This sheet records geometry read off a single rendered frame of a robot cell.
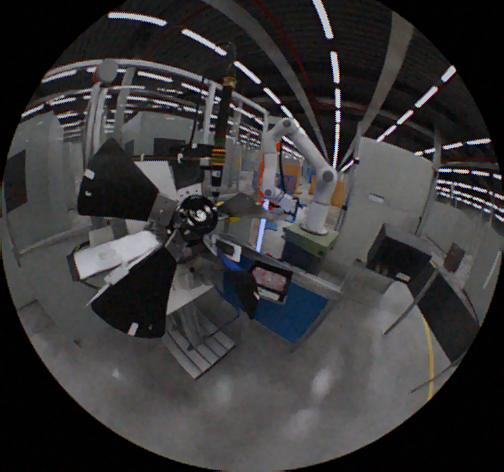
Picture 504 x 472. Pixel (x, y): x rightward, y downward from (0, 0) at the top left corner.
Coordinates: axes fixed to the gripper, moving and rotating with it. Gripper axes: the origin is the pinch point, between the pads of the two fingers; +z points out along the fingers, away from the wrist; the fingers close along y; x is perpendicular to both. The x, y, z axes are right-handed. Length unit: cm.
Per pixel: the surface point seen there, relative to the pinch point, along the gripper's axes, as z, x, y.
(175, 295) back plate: -26, 84, 15
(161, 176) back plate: -68, 55, -3
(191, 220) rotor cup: -32, 72, -18
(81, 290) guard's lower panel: -88, 133, 69
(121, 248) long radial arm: -45, 89, -6
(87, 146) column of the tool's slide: -102, 82, -14
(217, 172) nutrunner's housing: -37, 58, -25
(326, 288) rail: 31, 45, 0
